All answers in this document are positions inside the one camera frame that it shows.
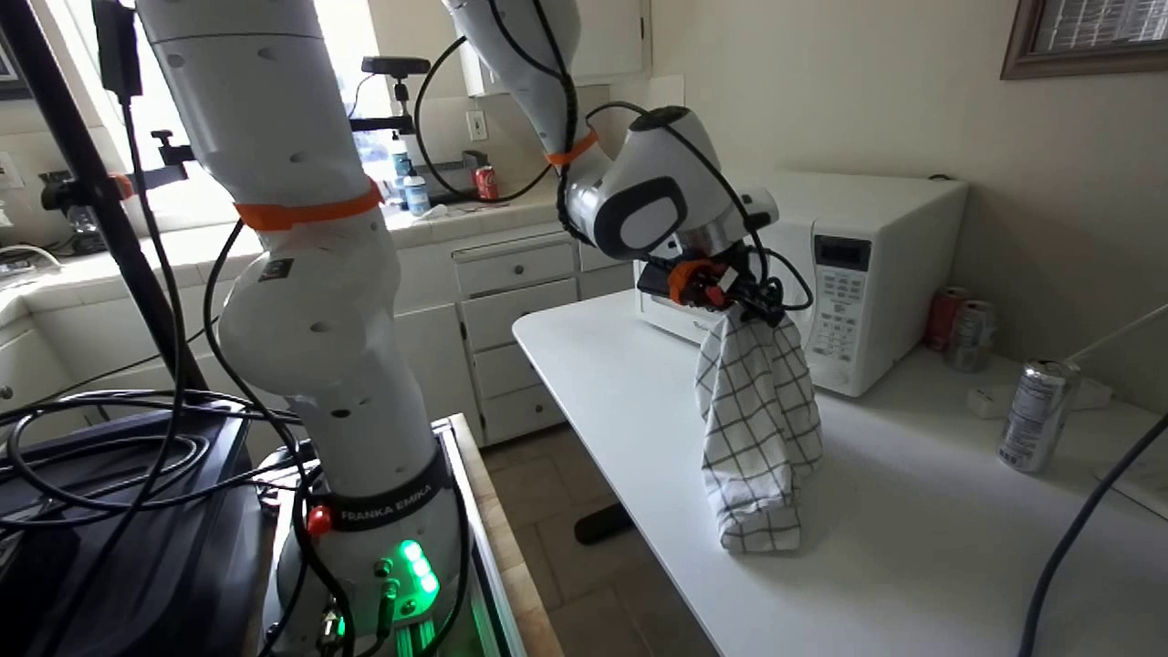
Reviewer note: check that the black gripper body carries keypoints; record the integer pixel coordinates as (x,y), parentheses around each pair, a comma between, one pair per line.
(745,295)

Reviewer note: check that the white drawer cabinet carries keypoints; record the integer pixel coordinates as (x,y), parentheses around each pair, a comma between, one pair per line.
(511,315)

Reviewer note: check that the small dark wall frame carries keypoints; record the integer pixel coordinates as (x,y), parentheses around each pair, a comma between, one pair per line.
(9,76)

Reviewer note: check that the white wall outlet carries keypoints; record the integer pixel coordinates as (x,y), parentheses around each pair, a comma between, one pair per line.
(477,124)

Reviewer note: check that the white microwave oven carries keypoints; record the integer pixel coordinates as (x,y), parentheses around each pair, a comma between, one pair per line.
(877,222)

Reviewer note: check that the black table foot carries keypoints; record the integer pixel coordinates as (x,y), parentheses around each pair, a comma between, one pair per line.
(604,523)

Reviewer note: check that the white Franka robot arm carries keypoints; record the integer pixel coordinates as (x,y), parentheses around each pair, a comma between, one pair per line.
(313,330)

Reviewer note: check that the grey and red can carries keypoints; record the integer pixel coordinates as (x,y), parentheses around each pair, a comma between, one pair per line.
(974,337)

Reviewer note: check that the wood edged robot cart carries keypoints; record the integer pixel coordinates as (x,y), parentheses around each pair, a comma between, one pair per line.
(496,560)

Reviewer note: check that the silver drink can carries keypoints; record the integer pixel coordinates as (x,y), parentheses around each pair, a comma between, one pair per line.
(1034,422)

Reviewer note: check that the red round knob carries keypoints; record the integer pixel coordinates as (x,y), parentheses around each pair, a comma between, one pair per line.
(317,518)

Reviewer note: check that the black camera on stand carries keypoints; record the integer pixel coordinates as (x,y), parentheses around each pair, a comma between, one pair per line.
(395,63)

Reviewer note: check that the black countertop appliance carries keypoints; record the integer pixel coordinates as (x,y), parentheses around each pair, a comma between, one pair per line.
(456,185)

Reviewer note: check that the small red cup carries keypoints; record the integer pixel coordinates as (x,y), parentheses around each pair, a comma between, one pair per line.
(485,185)

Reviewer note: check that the black tripod pole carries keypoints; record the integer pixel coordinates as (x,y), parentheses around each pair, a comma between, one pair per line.
(94,202)

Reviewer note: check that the white wall cabinet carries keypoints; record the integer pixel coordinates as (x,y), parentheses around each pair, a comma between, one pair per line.
(613,38)

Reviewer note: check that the white checked towel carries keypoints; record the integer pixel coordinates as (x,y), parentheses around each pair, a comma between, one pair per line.
(759,424)

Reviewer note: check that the clear water bottle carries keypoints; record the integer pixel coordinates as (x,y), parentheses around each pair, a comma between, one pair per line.
(408,188)

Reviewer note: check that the brown framed wall picture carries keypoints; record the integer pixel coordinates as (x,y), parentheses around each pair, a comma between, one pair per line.
(1095,22)

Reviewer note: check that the black equipment case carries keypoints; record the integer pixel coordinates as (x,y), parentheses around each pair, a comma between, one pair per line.
(122,570)

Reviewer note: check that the red drink can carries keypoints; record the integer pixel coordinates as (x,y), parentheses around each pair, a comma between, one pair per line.
(943,319)

